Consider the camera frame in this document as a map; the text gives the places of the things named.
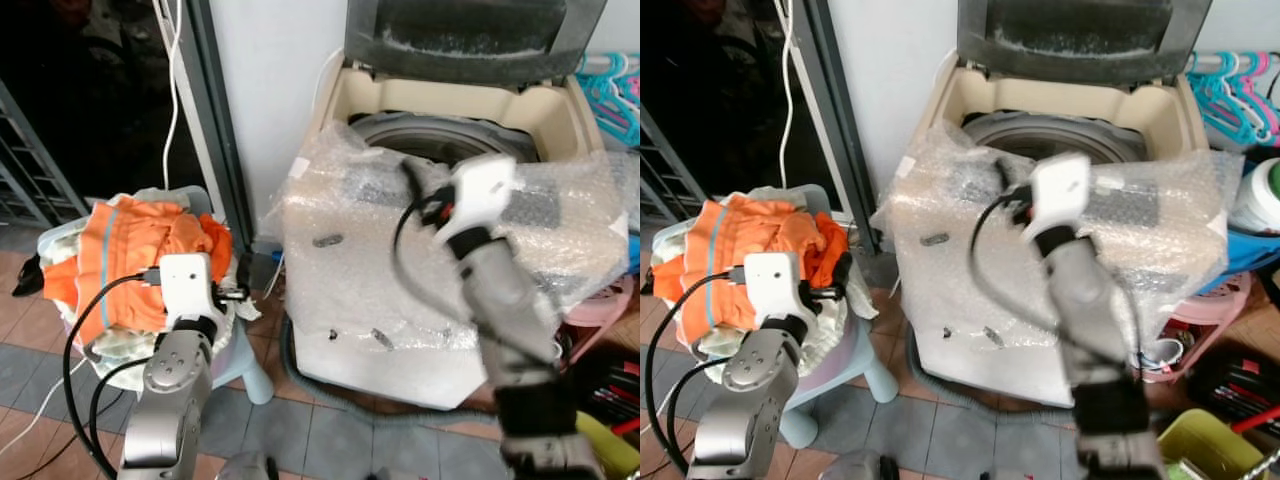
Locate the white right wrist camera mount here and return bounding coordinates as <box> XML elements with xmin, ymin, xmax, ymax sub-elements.
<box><xmin>1020</xmin><ymin>152</ymin><xmax>1092</xmax><ymax>237</ymax></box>
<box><xmin>434</xmin><ymin>154</ymin><xmax>519</xmax><ymax>243</ymax></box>

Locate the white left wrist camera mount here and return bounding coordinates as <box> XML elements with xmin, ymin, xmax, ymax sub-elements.
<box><xmin>741</xmin><ymin>252</ymin><xmax>803</xmax><ymax>323</ymax></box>
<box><xmin>157</xmin><ymin>253</ymin><xmax>217</xmax><ymax>325</ymax></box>

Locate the orange garment with grey stripe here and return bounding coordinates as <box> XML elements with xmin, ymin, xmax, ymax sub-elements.
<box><xmin>650</xmin><ymin>194</ymin><xmax>843</xmax><ymax>343</ymax></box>
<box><xmin>43</xmin><ymin>196</ymin><xmax>235</xmax><ymax>339</ymax></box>

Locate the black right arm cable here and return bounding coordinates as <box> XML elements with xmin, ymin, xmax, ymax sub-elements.
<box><xmin>391</xmin><ymin>158</ymin><xmax>475</xmax><ymax>325</ymax></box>
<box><xmin>966</xmin><ymin>186</ymin><xmax>1073</xmax><ymax>347</ymax></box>

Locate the yellow-green plastic bin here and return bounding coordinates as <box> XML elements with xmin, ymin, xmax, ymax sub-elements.
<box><xmin>1156</xmin><ymin>406</ymin><xmax>1265</xmax><ymax>480</ymax></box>
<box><xmin>574</xmin><ymin>408</ymin><xmax>641</xmax><ymax>480</ymax></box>

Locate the grey metal door frame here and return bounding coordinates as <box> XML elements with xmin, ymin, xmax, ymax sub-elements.
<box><xmin>184</xmin><ymin>0</ymin><xmax>257</xmax><ymax>253</ymax></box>
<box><xmin>800</xmin><ymin>0</ymin><xmax>881</xmax><ymax>255</ymax></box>

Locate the pink plastic basin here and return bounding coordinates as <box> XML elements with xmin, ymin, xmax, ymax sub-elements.
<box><xmin>1132</xmin><ymin>274</ymin><xmax>1253</xmax><ymax>385</ymax></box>
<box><xmin>560</xmin><ymin>274</ymin><xmax>637</xmax><ymax>365</ymax></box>

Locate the clear bubble wrap sheet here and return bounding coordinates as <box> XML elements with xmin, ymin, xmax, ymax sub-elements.
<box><xmin>870</xmin><ymin>122</ymin><xmax>1241</xmax><ymax>341</ymax></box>
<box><xmin>268</xmin><ymin>124</ymin><xmax>639</xmax><ymax>353</ymax></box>

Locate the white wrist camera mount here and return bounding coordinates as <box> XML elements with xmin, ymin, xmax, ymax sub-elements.
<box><xmin>741</xmin><ymin>252</ymin><xmax>803</xmax><ymax>323</ymax></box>
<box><xmin>434</xmin><ymin>154</ymin><xmax>519</xmax><ymax>243</ymax></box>
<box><xmin>1020</xmin><ymin>152</ymin><xmax>1092</xmax><ymax>237</ymax></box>
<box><xmin>157</xmin><ymin>253</ymin><xmax>217</xmax><ymax>325</ymax></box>

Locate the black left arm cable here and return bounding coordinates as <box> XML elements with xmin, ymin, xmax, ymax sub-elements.
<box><xmin>645</xmin><ymin>264</ymin><xmax>747</xmax><ymax>475</ymax></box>
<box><xmin>63</xmin><ymin>266</ymin><xmax>163</xmax><ymax>477</ymax></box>

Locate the black cloth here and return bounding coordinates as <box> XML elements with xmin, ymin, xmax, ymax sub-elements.
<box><xmin>11</xmin><ymin>254</ymin><xmax>49</xmax><ymax>298</ymax></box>

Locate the teal plastic clothes hanger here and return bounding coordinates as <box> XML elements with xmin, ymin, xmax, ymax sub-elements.
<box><xmin>1186</xmin><ymin>50</ymin><xmax>1273</xmax><ymax>149</ymax></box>
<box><xmin>574</xmin><ymin>52</ymin><xmax>641</xmax><ymax>149</ymax></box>

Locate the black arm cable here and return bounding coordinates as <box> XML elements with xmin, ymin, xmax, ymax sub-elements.
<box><xmin>63</xmin><ymin>266</ymin><xmax>163</xmax><ymax>477</ymax></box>
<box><xmin>391</xmin><ymin>158</ymin><xmax>475</xmax><ymax>325</ymax></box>
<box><xmin>645</xmin><ymin>264</ymin><xmax>747</xmax><ymax>475</ymax></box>
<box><xmin>966</xmin><ymin>186</ymin><xmax>1073</xmax><ymax>347</ymax></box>

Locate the black crate with red tools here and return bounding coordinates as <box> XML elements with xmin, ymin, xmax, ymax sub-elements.
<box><xmin>1186</xmin><ymin>338</ymin><xmax>1280</xmax><ymax>441</ymax></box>
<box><xmin>566</xmin><ymin>342</ymin><xmax>641</xmax><ymax>429</ymax></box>

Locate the white and green detergent bottle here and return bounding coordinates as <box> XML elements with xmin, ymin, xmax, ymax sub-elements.
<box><xmin>1228</xmin><ymin>154</ymin><xmax>1280</xmax><ymax>237</ymax></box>

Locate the grey metal grille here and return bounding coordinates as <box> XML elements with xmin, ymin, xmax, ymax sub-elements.
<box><xmin>640</xmin><ymin>100</ymin><xmax>707</xmax><ymax>227</ymax></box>
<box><xmin>0</xmin><ymin>78</ymin><xmax>89</xmax><ymax>229</ymax></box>

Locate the grey washer lid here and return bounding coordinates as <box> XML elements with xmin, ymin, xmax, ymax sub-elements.
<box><xmin>956</xmin><ymin>0</ymin><xmax>1215</xmax><ymax>87</ymax></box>
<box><xmin>344</xmin><ymin>0</ymin><xmax>609</xmax><ymax>93</ymax></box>

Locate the white hanging cable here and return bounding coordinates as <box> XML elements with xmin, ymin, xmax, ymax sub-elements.
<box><xmin>152</xmin><ymin>0</ymin><xmax>187</xmax><ymax>193</ymax></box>
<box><xmin>772</xmin><ymin>0</ymin><xmax>807</xmax><ymax>189</ymax></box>

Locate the beige top-load washing machine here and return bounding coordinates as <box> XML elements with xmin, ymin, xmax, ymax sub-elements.
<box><xmin>880</xmin><ymin>0</ymin><xmax>1245</xmax><ymax>413</ymax></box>
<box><xmin>282</xmin><ymin>0</ymin><xmax>633</xmax><ymax>413</ymax></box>

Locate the pale blue plastic stool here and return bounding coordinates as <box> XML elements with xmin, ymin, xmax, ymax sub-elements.
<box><xmin>650</xmin><ymin>184</ymin><xmax>899</xmax><ymax>451</ymax></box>
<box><xmin>38</xmin><ymin>184</ymin><xmax>277</xmax><ymax>407</ymax></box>

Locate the pink plastic clothes hanger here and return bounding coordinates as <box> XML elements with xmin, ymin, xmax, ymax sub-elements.
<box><xmin>1232</xmin><ymin>50</ymin><xmax>1280</xmax><ymax>143</ymax></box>
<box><xmin>608</xmin><ymin>52</ymin><xmax>641</xmax><ymax>129</ymax></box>

